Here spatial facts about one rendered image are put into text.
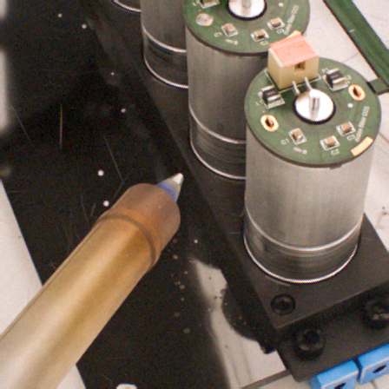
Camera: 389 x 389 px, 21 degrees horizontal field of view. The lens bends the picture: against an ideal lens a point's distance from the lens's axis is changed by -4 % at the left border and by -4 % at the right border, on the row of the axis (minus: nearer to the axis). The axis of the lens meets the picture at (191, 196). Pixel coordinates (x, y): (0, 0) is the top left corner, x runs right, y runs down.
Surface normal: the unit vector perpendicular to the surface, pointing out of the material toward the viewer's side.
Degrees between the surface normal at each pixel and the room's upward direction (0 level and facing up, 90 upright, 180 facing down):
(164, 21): 90
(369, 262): 0
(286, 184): 90
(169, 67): 90
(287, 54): 0
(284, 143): 0
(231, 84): 90
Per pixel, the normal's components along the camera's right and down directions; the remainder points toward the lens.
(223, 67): -0.41, 0.76
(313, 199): -0.07, 0.83
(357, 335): -0.03, -0.56
